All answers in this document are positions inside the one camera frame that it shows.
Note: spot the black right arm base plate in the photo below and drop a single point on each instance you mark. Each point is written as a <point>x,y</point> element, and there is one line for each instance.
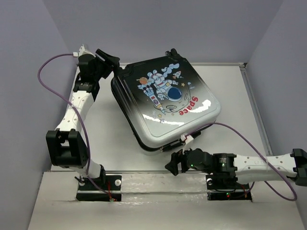
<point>226,189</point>

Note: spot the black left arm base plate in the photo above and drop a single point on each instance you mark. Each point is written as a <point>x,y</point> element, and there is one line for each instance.
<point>108,191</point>

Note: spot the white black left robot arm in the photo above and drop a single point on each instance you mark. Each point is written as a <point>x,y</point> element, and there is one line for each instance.
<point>68,144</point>

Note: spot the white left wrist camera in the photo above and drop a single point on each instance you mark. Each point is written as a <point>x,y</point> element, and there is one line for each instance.
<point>82,50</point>

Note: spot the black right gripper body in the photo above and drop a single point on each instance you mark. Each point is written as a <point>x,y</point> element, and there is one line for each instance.
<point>204,170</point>

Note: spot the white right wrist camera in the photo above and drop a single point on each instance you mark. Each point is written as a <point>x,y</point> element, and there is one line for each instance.
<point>187,142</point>

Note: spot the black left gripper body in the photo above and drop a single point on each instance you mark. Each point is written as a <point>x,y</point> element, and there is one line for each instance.
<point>103,69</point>

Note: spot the black hard-shell suitcase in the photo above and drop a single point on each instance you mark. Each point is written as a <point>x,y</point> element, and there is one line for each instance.
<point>162,99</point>

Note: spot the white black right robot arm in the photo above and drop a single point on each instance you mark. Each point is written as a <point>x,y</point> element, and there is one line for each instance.
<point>231,171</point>

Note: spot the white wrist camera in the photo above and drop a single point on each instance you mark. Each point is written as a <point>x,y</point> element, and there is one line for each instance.
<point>82,50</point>
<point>187,142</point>

